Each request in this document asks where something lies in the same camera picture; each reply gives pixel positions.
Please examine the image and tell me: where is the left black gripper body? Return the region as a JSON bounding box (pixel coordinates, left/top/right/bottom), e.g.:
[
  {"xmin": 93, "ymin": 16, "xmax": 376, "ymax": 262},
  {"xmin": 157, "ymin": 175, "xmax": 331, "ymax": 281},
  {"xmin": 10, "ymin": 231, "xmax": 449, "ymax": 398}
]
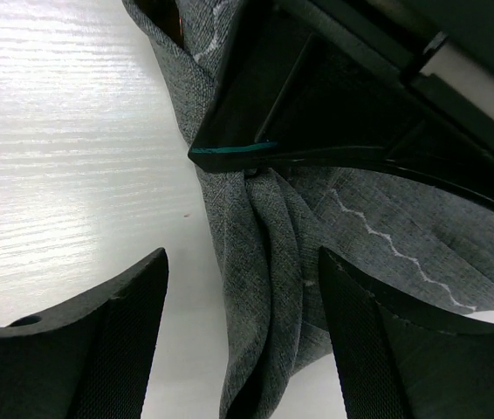
[{"xmin": 272, "ymin": 1, "xmax": 494, "ymax": 175}]

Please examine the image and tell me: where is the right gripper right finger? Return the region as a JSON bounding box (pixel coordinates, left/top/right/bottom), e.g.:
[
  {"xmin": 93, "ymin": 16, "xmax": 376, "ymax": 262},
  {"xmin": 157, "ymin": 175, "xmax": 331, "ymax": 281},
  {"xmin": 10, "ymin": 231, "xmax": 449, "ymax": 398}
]
[{"xmin": 319, "ymin": 247, "xmax": 494, "ymax": 419}]

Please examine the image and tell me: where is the grey cloth napkin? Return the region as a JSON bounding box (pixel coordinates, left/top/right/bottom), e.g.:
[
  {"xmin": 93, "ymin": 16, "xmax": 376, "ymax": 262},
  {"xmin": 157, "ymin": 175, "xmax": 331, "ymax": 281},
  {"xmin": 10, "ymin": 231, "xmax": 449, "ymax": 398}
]
[{"xmin": 125, "ymin": 1, "xmax": 494, "ymax": 418}]

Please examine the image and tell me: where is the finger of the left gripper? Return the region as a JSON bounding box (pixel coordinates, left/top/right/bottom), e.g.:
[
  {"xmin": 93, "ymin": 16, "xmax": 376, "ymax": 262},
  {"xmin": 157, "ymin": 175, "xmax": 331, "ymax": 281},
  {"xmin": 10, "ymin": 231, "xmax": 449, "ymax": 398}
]
[
  {"xmin": 189, "ymin": 1, "xmax": 494, "ymax": 211},
  {"xmin": 136, "ymin": 0, "xmax": 184, "ymax": 46}
]

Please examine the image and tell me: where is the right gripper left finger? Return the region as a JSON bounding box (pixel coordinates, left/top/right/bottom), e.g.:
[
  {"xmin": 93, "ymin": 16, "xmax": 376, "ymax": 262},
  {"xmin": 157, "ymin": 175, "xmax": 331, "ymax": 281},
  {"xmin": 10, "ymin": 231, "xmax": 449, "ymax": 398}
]
[{"xmin": 0, "ymin": 248, "xmax": 168, "ymax": 418}]

